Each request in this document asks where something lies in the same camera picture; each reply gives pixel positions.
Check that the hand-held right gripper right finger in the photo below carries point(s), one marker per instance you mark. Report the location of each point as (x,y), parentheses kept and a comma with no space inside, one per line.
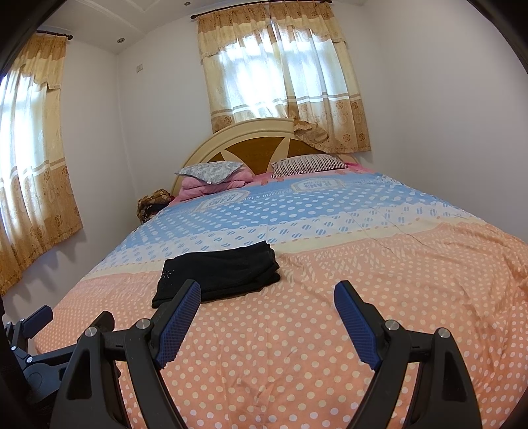
(357,326)

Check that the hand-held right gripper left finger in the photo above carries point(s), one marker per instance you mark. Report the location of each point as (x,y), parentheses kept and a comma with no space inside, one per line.
(181,326)

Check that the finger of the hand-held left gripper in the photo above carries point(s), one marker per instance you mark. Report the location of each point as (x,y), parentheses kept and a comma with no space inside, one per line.
(39,317)
(106,321)

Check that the black pants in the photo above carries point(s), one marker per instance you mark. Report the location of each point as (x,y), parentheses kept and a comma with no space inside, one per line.
(222,268)

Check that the polka dot bedspread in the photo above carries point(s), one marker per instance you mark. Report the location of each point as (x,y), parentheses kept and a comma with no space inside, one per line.
(330,255)

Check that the brown patterned bag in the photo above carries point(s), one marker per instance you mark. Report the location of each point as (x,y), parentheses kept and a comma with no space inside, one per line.
(152,204)

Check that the pink folded blanket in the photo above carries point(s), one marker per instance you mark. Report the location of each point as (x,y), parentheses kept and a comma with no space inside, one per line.
(206,189)

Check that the beige patterned curtain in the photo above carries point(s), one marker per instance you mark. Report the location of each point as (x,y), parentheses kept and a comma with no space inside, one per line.
(288,62)
(37,165)

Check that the grey floral pillow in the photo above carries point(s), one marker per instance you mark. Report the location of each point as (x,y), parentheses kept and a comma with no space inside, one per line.
(210,170)

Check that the striped pillow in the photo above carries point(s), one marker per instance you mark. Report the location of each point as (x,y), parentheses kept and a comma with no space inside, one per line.
(309,164)

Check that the wooden bed headboard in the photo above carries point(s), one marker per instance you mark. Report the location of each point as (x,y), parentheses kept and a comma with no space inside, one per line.
(247,148)

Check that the dark curtain rod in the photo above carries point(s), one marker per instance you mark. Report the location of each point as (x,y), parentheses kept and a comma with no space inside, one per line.
(53,34)

